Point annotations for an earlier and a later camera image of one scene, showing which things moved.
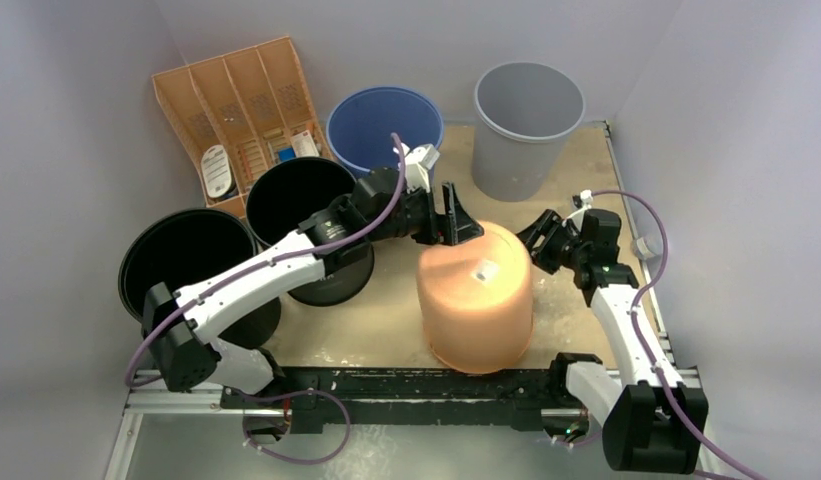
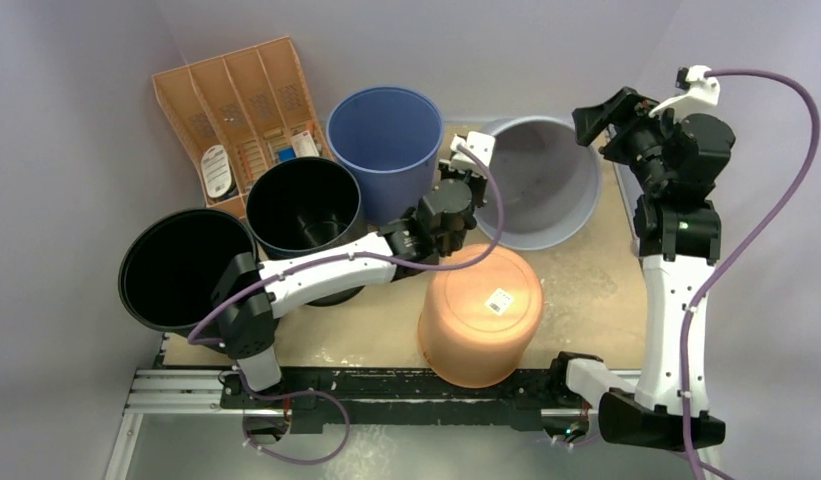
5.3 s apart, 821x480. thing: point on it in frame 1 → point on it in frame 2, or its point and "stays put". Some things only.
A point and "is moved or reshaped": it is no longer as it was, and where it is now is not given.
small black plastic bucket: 286,191 stays put
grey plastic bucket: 523,115 → 550,183
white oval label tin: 219,172 stays put
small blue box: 286,154 stays put
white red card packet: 304,145 stays put
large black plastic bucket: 180,247 stays put
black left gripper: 460,226 → 479,183
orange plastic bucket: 478,299 is moved or reshaped
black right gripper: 555,240 → 617,130
